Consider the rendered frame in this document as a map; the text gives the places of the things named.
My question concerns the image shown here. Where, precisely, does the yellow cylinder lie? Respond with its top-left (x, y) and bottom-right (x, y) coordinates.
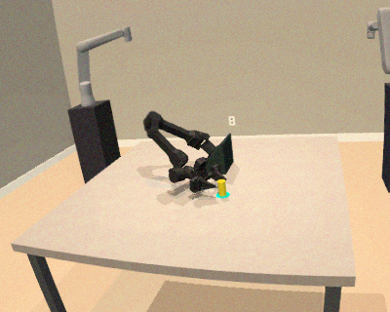
top-left (217, 179), bottom-right (227, 197)

